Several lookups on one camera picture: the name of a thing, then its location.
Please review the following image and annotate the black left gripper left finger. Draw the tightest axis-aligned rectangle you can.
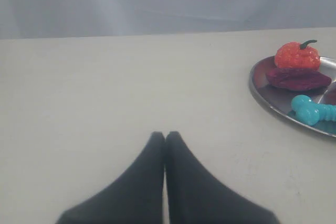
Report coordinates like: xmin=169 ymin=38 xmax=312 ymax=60
xmin=57 ymin=132 xmax=165 ymax=223

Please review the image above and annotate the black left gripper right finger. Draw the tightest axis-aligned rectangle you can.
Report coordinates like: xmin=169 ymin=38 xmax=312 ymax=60
xmin=165 ymin=132 xmax=279 ymax=224

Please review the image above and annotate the turquoise toy bone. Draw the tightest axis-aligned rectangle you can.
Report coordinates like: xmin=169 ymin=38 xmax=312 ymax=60
xmin=291 ymin=94 xmax=335 ymax=126

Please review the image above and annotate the round stainless steel plate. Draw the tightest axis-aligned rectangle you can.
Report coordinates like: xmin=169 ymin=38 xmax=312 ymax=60
xmin=249 ymin=56 xmax=335 ymax=137

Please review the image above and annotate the purple toy sweet potato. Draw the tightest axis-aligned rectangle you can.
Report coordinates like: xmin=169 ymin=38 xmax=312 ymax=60
xmin=266 ymin=68 xmax=332 ymax=91

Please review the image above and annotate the orange toy tangerine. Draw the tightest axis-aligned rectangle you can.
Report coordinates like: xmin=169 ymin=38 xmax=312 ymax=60
xmin=274 ymin=40 xmax=321 ymax=70

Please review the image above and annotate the white backdrop cloth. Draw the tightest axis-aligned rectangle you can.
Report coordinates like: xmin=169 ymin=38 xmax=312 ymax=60
xmin=1 ymin=0 xmax=335 ymax=39

